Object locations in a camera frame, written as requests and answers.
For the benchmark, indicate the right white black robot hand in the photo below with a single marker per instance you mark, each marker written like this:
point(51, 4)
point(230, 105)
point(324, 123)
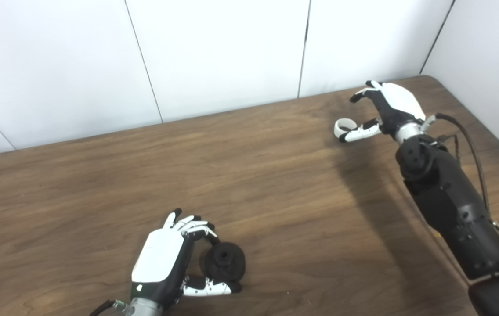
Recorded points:
point(401, 103)

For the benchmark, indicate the round black part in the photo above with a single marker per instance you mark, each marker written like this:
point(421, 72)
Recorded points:
point(225, 261)

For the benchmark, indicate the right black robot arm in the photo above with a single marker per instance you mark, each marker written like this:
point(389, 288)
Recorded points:
point(451, 206)

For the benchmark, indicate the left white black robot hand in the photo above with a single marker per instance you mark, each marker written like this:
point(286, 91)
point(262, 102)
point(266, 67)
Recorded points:
point(159, 259)

